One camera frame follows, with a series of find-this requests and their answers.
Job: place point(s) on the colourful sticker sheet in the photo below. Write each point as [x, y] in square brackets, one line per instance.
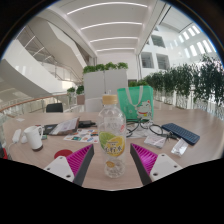
[81, 138]

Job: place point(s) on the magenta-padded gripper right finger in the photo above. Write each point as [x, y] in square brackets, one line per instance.
[163, 166]

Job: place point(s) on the white computer mouse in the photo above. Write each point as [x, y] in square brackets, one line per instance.
[24, 139]

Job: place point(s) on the black office chair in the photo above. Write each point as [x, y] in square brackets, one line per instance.
[54, 107]

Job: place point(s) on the white planter cabinet with plants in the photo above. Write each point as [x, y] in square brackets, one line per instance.
[105, 81]

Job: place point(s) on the black notebook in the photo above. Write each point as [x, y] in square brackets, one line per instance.
[86, 124]

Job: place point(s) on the green tote bag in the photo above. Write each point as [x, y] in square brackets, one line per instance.
[133, 100]

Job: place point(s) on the patterned pamphlet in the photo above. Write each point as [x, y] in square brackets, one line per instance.
[66, 126]

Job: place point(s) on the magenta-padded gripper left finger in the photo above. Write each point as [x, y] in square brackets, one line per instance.
[63, 167]

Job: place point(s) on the clear lemon drink bottle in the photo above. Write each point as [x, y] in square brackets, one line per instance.
[112, 133]

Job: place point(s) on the clear plastic bag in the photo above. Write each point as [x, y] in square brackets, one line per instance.
[180, 147]

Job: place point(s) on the white power strip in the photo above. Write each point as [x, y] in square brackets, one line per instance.
[16, 136]

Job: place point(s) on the white ceramic mug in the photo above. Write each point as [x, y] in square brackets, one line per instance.
[33, 136]

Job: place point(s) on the small potted plants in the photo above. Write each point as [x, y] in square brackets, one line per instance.
[80, 90]

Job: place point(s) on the white chair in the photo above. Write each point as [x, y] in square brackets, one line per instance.
[93, 105]

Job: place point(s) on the white packet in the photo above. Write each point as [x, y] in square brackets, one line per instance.
[155, 140]

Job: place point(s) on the green plant hedge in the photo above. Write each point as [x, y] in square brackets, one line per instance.
[186, 80]

